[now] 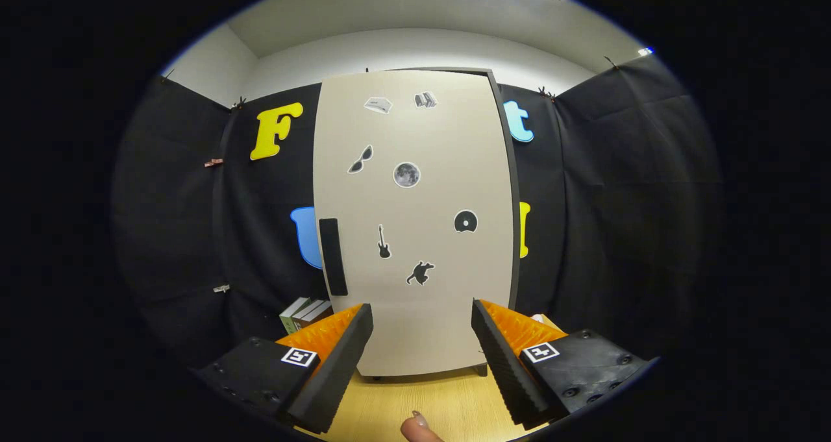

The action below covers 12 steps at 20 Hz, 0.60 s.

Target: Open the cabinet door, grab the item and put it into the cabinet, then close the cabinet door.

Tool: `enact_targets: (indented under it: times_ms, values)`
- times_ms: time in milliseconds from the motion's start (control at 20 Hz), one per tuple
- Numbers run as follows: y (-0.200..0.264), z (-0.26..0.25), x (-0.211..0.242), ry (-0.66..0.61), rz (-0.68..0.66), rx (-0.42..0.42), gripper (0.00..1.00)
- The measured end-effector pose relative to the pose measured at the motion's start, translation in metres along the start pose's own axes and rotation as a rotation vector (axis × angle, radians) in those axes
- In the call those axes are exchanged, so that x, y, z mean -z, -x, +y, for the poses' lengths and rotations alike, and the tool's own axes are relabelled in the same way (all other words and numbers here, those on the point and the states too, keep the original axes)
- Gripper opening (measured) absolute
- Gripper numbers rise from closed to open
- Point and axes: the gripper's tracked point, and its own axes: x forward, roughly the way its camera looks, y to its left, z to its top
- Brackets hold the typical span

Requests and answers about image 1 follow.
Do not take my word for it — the grey cabinet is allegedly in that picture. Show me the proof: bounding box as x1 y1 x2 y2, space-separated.
364 67 522 381

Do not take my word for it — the black backdrop cloth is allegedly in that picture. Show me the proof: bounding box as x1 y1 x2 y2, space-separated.
112 54 721 371

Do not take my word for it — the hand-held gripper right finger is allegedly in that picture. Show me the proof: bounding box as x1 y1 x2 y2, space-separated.
471 299 653 428

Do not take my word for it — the black door handle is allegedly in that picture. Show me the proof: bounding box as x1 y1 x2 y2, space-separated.
318 218 349 297

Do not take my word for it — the green book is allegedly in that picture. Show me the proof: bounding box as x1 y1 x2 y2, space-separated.
279 297 311 334

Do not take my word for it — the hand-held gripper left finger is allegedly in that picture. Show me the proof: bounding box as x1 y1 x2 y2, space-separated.
195 303 375 435

